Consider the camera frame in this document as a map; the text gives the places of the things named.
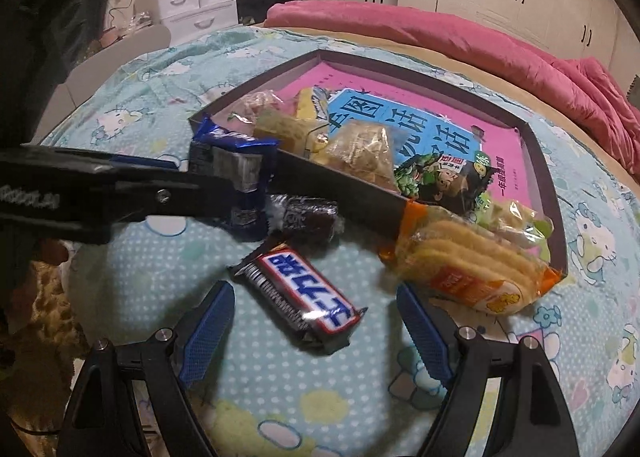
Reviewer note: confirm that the pink book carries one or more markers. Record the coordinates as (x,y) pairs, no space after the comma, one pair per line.
(505,177)

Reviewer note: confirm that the yellow snack packet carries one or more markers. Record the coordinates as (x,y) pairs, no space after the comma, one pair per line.
(307,104)

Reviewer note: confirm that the dark brown candy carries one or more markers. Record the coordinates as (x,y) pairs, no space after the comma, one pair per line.
(305,217)

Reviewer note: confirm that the brown plush toy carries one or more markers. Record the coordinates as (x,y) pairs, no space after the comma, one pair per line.
(55,317)

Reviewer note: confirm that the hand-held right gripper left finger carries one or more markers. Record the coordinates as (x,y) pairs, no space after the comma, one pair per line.
(207,337)

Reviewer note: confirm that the green pea snack packet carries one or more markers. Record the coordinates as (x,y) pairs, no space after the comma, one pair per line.
(430,182)

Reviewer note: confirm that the dark brown shallow box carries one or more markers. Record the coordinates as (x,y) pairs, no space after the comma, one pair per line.
(350,192)

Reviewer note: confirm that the orange rice cracker packet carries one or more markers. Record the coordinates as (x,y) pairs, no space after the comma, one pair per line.
(465,262)

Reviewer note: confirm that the light green small packet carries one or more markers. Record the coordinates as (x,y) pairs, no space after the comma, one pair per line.
(485,204)

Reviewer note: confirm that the pale yellow wafer packet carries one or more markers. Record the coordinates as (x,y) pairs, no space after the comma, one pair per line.
(285,129)

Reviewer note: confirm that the cat print blanket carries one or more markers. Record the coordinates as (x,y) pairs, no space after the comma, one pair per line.
(150,262)

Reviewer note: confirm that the clear red candy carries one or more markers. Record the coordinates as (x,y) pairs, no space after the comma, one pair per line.
(257,104)

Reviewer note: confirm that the clear packet brown snack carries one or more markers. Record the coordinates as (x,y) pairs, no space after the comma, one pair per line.
(360,147)

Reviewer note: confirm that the dark chocolate bar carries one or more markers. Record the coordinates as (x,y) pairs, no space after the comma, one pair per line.
(300,292)

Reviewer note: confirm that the pale yellow clear candy packet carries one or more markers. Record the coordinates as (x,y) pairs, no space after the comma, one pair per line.
(525,224)

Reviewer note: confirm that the blue cookie packet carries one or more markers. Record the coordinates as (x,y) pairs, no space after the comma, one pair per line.
(235,162)

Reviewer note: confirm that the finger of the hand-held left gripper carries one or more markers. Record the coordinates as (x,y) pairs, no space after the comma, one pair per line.
(161,195)
(145,164)

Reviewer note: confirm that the dark cloth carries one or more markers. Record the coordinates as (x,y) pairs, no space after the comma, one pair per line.
(50,62)

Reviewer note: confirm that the white drawer unit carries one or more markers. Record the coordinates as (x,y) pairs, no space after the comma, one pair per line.
(200,7)

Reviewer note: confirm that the pink quilt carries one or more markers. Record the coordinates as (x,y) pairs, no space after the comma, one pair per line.
(450,32)

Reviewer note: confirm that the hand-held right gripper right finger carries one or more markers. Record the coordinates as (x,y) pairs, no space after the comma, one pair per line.
(425,337)

